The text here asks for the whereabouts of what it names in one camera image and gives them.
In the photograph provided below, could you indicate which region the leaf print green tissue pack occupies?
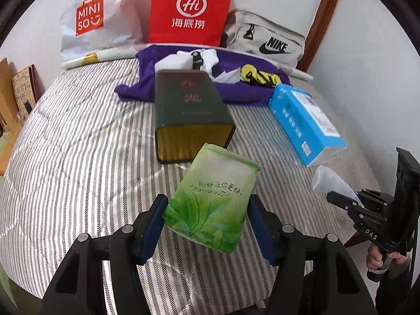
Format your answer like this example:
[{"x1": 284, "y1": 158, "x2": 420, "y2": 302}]
[{"x1": 162, "y1": 143, "x2": 261, "y2": 253}]

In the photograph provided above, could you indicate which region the dark green tin box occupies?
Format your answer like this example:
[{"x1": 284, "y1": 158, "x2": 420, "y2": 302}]
[{"x1": 154, "y1": 70, "x2": 236, "y2": 164}]

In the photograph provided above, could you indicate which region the pale translucent plastic wrapper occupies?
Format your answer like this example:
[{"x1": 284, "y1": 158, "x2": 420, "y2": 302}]
[{"x1": 312, "y1": 165, "x2": 363, "y2": 224}]

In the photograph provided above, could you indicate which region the blue tissue pack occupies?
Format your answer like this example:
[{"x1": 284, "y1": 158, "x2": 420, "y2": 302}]
[{"x1": 268, "y1": 83, "x2": 347, "y2": 167}]

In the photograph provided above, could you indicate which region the person's right forearm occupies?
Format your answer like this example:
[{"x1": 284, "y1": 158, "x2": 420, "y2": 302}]
[{"x1": 374, "y1": 262, "x2": 420, "y2": 315}]

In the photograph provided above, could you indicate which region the purple towel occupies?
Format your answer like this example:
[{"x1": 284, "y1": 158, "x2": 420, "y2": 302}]
[{"x1": 115, "y1": 44, "x2": 292, "y2": 107}]

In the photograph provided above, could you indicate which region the grey striped quilt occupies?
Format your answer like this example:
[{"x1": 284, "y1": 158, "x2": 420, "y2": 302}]
[{"x1": 0, "y1": 57, "x2": 381, "y2": 306}]

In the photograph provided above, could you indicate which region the brown printed box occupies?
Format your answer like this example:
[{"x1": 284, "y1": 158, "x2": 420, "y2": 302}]
[{"x1": 11, "y1": 65, "x2": 45, "y2": 119}]

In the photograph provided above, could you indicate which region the yellow cloth with black straps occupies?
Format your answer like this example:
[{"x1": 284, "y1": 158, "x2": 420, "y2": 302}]
[{"x1": 239, "y1": 64, "x2": 283, "y2": 88}]

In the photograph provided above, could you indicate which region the white plastic shopping bag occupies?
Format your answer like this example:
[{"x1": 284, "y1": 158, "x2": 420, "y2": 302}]
[{"x1": 60, "y1": 0, "x2": 155, "y2": 61}]

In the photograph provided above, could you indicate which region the white sock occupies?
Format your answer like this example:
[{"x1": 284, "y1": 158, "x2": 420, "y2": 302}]
[
  {"x1": 201, "y1": 49, "x2": 220, "y2": 73},
  {"x1": 155, "y1": 52, "x2": 194, "y2": 71}
]

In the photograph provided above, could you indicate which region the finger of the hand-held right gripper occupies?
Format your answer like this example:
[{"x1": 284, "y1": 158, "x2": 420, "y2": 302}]
[
  {"x1": 326, "y1": 191, "x2": 363, "y2": 214},
  {"x1": 343, "y1": 208, "x2": 368, "y2": 233}
]

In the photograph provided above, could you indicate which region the brown wooden door frame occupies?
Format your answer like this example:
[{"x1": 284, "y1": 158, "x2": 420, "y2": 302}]
[{"x1": 300, "y1": 0, "x2": 344, "y2": 73}]

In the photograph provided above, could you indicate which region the white tissue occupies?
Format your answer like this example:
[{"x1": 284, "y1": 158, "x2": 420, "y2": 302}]
[{"x1": 213, "y1": 67, "x2": 244, "y2": 84}]

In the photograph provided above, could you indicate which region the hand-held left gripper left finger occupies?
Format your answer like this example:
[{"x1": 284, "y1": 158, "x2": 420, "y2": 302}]
[{"x1": 43, "y1": 193, "x2": 169, "y2": 315}]

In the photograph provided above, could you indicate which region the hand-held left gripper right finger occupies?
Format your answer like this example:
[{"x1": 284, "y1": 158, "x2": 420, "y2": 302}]
[{"x1": 248, "y1": 194, "x2": 378, "y2": 315}]

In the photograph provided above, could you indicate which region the wooden headboard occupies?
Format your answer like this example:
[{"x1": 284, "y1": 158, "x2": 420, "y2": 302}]
[{"x1": 0, "y1": 57, "x2": 23, "y2": 176}]

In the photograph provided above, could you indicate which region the red paper bag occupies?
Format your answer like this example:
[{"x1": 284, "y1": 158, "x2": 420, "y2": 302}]
[{"x1": 148, "y1": 0, "x2": 236, "y2": 47}]

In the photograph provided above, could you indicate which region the person's right hand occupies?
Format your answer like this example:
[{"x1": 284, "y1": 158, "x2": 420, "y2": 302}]
[{"x1": 366, "y1": 245, "x2": 411, "y2": 271}]

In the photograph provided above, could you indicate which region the grey waist bag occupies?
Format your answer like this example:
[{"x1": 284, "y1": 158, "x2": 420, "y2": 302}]
[{"x1": 221, "y1": 10, "x2": 306, "y2": 69}]

